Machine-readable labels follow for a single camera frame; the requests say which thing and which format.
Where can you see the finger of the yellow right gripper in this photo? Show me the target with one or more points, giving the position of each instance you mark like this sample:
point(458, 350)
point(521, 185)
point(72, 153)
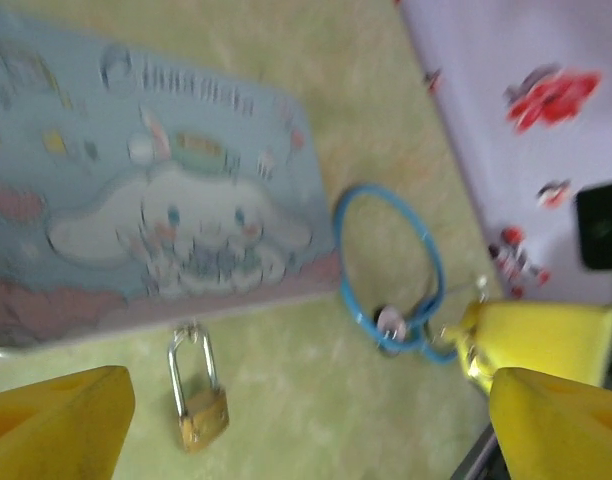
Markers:
point(476, 367)
point(546, 340)

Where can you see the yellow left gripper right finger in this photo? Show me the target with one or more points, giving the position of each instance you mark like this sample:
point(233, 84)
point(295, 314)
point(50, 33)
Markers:
point(561, 435)

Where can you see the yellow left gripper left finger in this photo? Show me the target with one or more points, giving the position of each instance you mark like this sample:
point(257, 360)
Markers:
point(51, 430)

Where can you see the brass padlock with steel shackle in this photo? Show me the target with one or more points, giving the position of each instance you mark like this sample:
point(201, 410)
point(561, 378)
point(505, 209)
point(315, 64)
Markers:
point(203, 420)

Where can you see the blue cartoon tin box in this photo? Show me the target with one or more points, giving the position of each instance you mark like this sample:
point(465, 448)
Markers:
point(136, 200)

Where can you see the purple floral cloth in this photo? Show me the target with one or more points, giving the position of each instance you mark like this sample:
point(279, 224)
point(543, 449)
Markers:
point(486, 50)

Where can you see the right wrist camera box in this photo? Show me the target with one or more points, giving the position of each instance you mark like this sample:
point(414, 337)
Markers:
point(601, 225)

